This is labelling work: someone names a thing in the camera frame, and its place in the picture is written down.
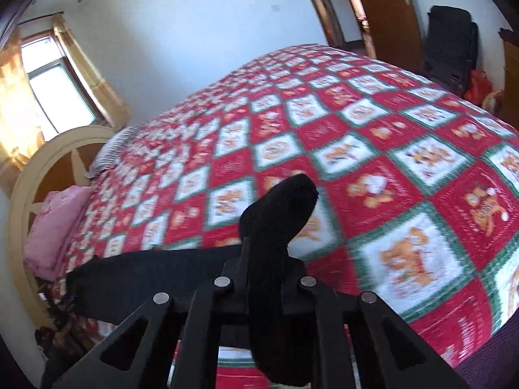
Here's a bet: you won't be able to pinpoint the brown wooden door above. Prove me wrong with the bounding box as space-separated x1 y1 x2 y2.
349 0 426 71

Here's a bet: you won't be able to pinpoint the person's purple clothing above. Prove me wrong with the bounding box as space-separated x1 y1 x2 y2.
456 324 519 389

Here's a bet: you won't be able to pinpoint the window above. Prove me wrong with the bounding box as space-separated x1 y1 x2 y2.
20 34 106 142

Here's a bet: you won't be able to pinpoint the cream wooden headboard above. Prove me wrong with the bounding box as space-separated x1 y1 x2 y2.
8 125 118 329

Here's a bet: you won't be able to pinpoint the folded pink blanket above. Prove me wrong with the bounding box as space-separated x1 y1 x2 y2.
24 185 94 280

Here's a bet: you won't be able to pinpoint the wide yellow curtain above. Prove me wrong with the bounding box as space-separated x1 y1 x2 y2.
0 28 45 195

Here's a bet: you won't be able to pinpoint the red plastic bag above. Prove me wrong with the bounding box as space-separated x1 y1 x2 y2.
464 70 493 106

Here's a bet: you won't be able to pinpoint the black pants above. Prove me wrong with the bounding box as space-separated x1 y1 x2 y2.
67 173 319 387

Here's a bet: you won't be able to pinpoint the wooden cabinet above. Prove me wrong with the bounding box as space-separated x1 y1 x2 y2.
499 28 519 130

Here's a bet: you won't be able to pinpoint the striped pillow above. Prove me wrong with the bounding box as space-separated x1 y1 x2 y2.
87 125 142 179

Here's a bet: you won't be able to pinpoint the red printed bedspread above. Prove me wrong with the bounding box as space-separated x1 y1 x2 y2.
53 44 519 389

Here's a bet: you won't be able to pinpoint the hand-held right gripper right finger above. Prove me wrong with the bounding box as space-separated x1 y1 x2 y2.
284 257 469 389

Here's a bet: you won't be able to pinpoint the pile of dark clothes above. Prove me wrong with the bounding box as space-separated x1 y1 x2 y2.
34 284 102 373

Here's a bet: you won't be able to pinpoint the black folding chair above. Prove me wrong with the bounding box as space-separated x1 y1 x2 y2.
422 5 479 98

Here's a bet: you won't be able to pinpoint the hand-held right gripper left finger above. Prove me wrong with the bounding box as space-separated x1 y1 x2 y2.
51 237 250 389

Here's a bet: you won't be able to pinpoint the narrow yellow curtain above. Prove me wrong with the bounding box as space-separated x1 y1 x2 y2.
53 13 134 128

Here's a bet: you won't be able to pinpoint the brown door frame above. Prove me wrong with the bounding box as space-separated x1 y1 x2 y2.
295 0 378 59

